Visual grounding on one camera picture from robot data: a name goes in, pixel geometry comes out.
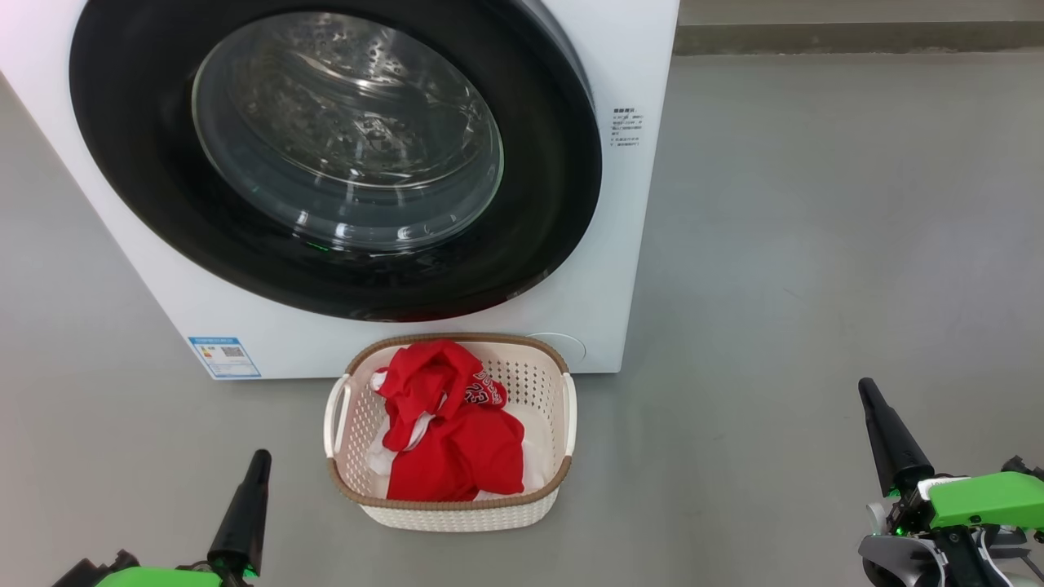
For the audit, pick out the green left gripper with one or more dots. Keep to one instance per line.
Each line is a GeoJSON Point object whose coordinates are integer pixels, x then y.
{"type": "Point", "coordinates": [155, 579]}

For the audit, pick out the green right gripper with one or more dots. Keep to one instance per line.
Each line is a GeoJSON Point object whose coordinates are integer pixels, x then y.
{"type": "Point", "coordinates": [987, 501]}

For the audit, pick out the red and white garment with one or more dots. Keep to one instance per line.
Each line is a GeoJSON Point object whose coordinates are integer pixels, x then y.
{"type": "Point", "coordinates": [465, 448]}

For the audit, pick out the black-rimmed glass washer door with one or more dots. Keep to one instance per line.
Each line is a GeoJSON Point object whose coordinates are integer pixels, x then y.
{"type": "Point", "coordinates": [122, 163]}

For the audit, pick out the cream basket with brown rim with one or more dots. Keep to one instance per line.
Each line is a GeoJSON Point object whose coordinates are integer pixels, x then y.
{"type": "Point", "coordinates": [457, 518]}

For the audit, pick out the white front-load washing machine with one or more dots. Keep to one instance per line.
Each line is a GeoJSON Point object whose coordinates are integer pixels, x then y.
{"type": "Point", "coordinates": [636, 244]}

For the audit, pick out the stainless steel washing machine drum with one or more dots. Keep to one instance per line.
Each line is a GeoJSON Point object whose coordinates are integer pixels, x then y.
{"type": "Point", "coordinates": [326, 106]}

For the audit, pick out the blue energy label sticker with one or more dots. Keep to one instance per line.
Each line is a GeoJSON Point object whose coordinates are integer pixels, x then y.
{"type": "Point", "coordinates": [224, 357]}

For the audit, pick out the round white filter cover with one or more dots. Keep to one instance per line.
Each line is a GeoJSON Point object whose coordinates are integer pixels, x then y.
{"type": "Point", "coordinates": [572, 349]}

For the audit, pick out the grey baseboard strip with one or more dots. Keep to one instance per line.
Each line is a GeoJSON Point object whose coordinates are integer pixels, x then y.
{"type": "Point", "coordinates": [856, 38]}

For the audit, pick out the printed text notice label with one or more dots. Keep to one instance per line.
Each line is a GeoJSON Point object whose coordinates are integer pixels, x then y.
{"type": "Point", "coordinates": [628, 126]}

